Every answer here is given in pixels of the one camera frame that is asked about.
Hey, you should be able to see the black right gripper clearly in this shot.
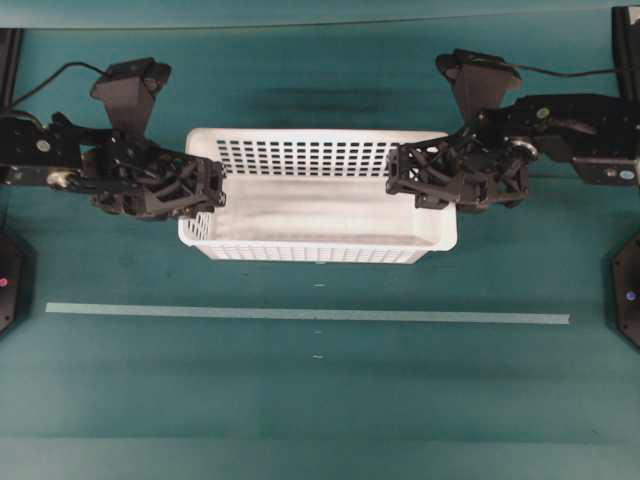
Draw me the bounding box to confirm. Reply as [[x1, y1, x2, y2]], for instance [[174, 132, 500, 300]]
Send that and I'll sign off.
[[385, 132, 530, 213]]

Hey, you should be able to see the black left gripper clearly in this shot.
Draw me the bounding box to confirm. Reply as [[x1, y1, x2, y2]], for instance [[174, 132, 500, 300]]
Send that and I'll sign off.
[[79, 132, 226, 220]]

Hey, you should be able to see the white perforated plastic basket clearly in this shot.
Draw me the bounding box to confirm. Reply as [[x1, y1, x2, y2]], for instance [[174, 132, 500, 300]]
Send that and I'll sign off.
[[178, 128, 458, 264]]

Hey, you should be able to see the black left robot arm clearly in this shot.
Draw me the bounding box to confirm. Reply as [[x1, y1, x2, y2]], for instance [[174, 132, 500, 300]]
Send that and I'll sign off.
[[1, 111, 226, 220]]

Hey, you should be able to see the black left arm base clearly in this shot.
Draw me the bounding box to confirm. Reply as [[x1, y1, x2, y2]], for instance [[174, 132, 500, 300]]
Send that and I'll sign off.
[[1, 231, 38, 339]]

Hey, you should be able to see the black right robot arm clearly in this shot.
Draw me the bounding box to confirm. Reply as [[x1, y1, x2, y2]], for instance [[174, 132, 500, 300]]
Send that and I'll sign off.
[[386, 94, 639, 213]]

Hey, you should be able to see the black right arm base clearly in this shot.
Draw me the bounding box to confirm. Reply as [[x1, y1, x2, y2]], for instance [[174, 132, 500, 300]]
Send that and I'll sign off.
[[611, 233, 640, 349]]

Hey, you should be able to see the long grey tape strip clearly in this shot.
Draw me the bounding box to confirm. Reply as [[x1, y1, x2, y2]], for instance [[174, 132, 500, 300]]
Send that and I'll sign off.
[[45, 302, 570, 326]]

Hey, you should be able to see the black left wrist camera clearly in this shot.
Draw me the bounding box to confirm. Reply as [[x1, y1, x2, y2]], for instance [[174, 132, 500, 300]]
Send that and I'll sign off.
[[90, 57, 172, 138]]

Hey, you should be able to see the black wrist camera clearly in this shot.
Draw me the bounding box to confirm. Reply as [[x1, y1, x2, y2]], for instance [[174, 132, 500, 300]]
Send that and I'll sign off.
[[90, 57, 172, 138], [435, 49, 522, 128]]

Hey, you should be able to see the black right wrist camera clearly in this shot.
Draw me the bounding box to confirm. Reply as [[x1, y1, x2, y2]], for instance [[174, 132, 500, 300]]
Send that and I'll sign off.
[[435, 49, 522, 128]]

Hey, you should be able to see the black left camera cable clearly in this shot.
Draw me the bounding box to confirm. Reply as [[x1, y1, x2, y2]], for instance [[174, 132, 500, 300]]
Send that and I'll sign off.
[[12, 61, 109, 106]]

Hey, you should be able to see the black left frame post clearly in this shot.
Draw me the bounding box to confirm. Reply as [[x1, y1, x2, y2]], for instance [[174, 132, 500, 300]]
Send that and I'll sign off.
[[0, 28, 24, 112]]

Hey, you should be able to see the black frame post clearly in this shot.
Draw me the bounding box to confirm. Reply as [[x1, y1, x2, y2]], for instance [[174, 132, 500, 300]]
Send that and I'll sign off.
[[0, 28, 24, 112], [611, 5, 639, 102]]

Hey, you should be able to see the black right frame post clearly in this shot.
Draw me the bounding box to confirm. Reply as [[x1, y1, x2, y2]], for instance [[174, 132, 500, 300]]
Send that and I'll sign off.
[[611, 5, 639, 102]]

